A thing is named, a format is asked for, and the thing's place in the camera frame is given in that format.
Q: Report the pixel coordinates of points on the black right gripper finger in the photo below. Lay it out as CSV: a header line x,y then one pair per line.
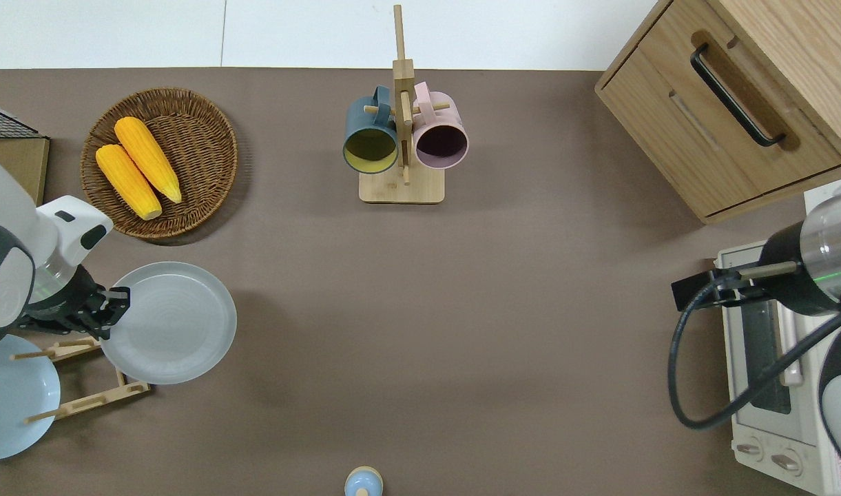
x,y
684,293

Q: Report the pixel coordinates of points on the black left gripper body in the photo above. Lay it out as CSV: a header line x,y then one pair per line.
x,y
82,317

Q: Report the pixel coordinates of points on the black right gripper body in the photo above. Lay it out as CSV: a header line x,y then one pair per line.
x,y
727,288

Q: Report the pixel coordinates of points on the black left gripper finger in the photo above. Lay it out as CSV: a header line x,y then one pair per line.
x,y
119,300

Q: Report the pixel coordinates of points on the gray plate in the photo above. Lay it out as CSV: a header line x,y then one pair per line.
x,y
172,324

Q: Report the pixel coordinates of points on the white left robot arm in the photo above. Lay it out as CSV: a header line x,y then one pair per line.
x,y
14,227

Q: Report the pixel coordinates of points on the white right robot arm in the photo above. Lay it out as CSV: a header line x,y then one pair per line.
x,y
833,241

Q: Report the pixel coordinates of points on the wooden plate rack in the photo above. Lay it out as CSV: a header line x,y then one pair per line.
x,y
96,401

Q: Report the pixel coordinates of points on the light blue plate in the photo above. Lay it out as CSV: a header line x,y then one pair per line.
x,y
10,406

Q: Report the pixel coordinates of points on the yellow corn cob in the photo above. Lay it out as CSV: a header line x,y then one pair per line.
x,y
148,158
127,182

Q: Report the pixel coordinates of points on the white toaster oven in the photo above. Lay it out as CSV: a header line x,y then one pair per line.
x,y
758,413

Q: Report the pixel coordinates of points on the wooden drawer cabinet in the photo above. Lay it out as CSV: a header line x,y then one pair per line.
x,y
682,138

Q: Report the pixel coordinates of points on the wooden board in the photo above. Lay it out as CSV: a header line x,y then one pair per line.
x,y
21,162

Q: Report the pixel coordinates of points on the round wicker basket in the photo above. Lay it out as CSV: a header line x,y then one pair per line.
x,y
200,145

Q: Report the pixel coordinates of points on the pink mug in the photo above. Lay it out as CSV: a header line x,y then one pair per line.
x,y
442,134

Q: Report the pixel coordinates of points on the dark blue mug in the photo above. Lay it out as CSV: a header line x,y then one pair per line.
x,y
368,138

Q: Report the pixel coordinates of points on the wooden mug tree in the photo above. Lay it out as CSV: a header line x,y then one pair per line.
x,y
403,186

